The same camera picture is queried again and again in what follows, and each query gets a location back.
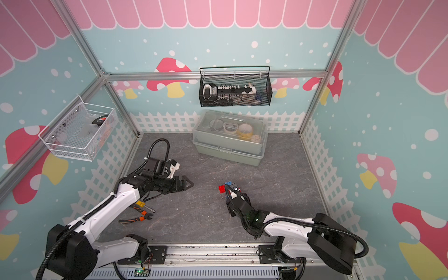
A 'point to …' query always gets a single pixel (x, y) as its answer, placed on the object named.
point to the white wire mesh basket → (81, 133)
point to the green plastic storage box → (229, 137)
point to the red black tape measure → (100, 120)
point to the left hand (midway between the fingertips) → (185, 189)
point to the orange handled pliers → (146, 216)
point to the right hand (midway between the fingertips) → (232, 197)
